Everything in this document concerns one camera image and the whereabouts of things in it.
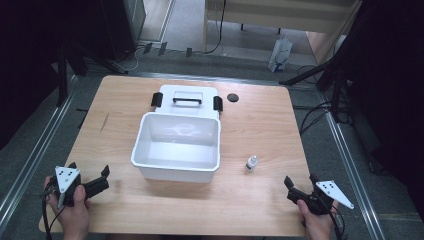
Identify person's right hand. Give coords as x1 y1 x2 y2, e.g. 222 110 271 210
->
296 198 340 240

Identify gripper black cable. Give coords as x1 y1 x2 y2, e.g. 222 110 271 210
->
40 186 67 240
328 204 347 240

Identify dark cabinet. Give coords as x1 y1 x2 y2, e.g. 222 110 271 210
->
99 0 148 62

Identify white paper bag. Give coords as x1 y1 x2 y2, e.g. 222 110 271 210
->
267 35 294 74

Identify black floor cables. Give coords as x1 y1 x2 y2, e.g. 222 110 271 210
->
292 64 335 136

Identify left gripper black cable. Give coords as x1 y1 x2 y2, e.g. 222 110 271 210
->
40 186 67 240

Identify person's left hand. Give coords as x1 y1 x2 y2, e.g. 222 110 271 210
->
43 175 92 240

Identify white box lid black handle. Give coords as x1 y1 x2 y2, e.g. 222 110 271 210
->
150 83 224 120

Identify light wooden bench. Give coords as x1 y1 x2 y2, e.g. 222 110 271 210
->
202 0 364 66

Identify white plastic storage box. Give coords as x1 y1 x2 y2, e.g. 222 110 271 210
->
130 111 222 184

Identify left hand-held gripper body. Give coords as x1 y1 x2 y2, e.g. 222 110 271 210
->
49 165 111 210

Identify black hanging cable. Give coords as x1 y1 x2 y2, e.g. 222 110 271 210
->
201 0 228 55

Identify small clear dropper bottle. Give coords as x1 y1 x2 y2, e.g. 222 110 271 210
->
245 155 259 173

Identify white floor cable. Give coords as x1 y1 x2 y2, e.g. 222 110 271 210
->
112 47 143 73

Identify metal floor rail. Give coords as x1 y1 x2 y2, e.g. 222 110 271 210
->
323 110 387 240
0 74 80 232

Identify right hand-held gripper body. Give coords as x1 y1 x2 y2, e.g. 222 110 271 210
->
286 180 355 216

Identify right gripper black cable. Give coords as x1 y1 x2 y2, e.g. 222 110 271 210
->
328 204 347 240

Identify black metal stand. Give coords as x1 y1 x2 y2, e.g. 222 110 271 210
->
55 41 70 108
279 49 352 124

